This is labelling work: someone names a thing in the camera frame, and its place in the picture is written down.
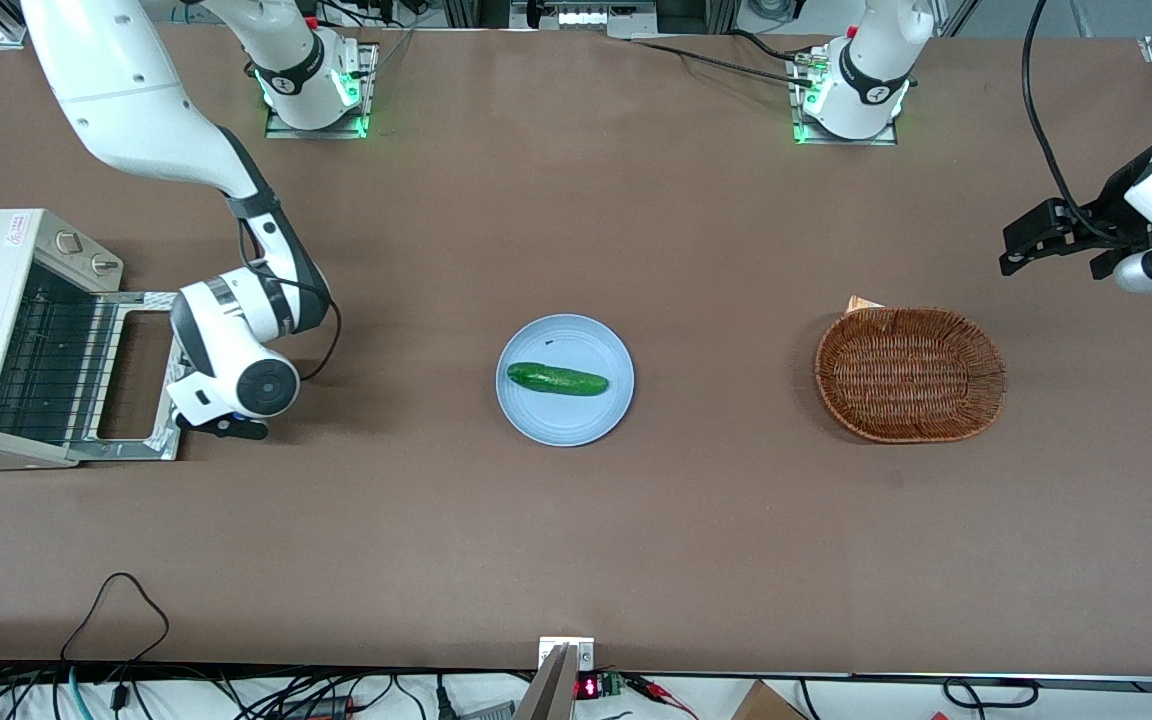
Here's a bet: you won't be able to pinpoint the oven door with silver handle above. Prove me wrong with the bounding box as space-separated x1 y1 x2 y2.
64 289 186 463

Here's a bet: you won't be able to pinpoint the brown wicker basket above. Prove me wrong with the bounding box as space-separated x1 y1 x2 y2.
814 305 1008 445

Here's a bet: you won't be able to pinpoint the green cucumber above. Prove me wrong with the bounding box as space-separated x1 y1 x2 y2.
507 362 610 398

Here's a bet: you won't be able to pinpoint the light blue plate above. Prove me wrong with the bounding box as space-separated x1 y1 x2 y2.
495 314 635 447

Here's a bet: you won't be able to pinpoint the grey aluminium bar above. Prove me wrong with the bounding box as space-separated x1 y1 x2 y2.
513 643 578 720

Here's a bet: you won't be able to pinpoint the red alligator clip lead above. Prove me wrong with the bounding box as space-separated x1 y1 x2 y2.
624 674 699 718

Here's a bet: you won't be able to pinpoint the brown cardboard box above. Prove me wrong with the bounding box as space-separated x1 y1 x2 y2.
730 680 809 720

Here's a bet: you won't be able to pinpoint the black hanging cable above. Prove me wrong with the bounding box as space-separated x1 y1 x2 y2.
1021 0 1137 246

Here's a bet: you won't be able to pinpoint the wire oven rack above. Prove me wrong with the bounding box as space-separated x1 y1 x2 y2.
0 290 125 443

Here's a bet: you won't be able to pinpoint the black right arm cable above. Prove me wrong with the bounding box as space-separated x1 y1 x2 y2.
236 218 343 384

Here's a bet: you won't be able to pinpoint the thin black looped cable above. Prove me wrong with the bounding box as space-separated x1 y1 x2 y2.
60 572 171 667

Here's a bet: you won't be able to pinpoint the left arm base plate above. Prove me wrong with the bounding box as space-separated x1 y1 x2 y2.
788 48 903 147

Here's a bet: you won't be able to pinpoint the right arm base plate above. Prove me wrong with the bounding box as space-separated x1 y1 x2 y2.
264 42 380 140

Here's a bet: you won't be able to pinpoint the thick black table cable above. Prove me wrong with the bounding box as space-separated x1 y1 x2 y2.
626 36 819 89

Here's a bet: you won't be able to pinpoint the black coiled cable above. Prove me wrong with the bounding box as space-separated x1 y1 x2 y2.
940 677 1039 710

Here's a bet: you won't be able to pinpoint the silver metal bracket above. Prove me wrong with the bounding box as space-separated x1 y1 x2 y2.
538 636 597 672

